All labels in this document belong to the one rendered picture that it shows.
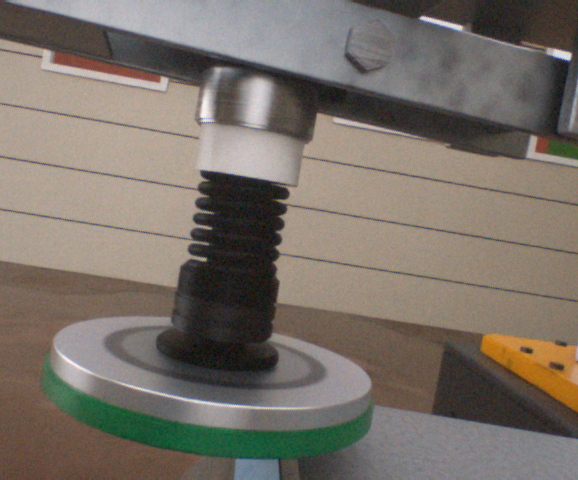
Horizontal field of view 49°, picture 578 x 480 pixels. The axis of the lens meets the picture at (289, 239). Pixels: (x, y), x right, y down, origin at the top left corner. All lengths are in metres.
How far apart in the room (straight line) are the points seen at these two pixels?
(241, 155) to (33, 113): 6.35
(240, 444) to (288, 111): 0.20
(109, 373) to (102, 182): 6.18
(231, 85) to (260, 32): 0.04
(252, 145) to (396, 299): 6.35
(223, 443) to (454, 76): 0.25
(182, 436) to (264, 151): 0.17
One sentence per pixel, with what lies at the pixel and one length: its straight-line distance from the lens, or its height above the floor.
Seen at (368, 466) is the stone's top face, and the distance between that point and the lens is 0.46.
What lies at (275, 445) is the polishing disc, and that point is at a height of 0.86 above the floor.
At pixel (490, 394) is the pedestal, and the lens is 1.30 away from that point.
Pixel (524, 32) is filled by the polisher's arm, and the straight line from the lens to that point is 0.60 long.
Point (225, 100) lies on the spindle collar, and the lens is 0.40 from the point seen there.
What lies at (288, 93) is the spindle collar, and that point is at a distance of 0.40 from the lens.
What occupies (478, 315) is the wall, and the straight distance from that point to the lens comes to 7.03.
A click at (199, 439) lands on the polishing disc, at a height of 0.86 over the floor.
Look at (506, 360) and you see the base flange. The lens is 1.37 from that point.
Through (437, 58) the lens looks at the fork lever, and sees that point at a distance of 0.41.
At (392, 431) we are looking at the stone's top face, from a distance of 0.54.
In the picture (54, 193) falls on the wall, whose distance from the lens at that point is 6.63.
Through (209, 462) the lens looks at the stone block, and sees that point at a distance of 0.57.
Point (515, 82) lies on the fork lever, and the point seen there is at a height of 1.09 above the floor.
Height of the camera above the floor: 0.99
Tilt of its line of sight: 3 degrees down
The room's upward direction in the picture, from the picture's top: 10 degrees clockwise
